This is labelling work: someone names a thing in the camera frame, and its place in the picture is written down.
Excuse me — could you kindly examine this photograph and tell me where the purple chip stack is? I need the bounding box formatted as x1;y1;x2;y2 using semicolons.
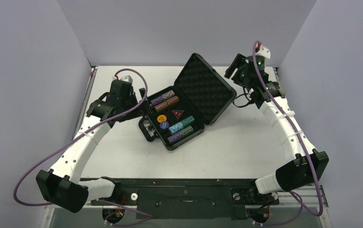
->
168;132;183;144
150;96;166;106

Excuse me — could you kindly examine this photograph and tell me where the yellow round button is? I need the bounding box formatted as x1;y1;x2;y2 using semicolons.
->
157;114;167;123

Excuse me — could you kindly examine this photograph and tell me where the blue round button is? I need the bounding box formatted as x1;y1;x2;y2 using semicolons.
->
159;121;169;130

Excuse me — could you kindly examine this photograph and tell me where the triangular all-in button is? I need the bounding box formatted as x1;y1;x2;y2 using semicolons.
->
172;110;185;120

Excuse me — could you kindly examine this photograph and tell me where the black poker case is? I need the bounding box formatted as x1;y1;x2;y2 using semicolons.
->
139;53;237;151

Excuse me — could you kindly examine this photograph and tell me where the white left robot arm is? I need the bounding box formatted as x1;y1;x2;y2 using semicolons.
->
36;76;141;213

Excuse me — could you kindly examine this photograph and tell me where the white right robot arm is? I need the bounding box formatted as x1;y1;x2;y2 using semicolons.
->
224;47;329;203

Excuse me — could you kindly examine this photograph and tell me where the blue-grey chip stack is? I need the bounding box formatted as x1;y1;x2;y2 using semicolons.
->
161;90;175;100

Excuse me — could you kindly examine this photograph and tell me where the orange chip stack in case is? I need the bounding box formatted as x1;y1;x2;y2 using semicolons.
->
166;96;179;106

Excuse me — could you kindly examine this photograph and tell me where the light blue chip stack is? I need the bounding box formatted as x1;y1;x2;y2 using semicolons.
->
168;122;184;134

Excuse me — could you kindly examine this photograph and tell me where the teal chip stack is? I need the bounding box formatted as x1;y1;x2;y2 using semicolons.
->
181;116;195;127

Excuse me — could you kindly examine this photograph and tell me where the green-grey chip stack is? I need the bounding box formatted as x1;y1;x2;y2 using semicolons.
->
180;126;194;137

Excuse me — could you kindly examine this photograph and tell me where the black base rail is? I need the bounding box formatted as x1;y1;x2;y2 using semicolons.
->
90;178;326;221

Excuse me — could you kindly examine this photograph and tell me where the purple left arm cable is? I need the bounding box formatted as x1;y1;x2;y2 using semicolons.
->
13;68;154;227

